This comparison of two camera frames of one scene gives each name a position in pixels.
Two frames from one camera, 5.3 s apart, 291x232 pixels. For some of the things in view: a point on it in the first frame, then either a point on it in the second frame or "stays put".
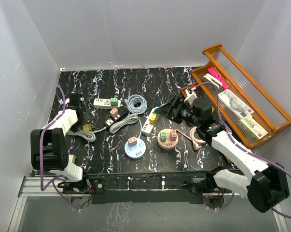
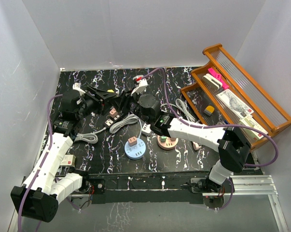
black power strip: x=122 y=110 stays put
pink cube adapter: x=114 y=112 stays put
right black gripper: x=167 y=110 -> x=122 y=102
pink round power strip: x=168 y=145 stays put
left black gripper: x=88 y=117 -> x=100 y=95
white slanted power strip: x=148 y=128 stays put
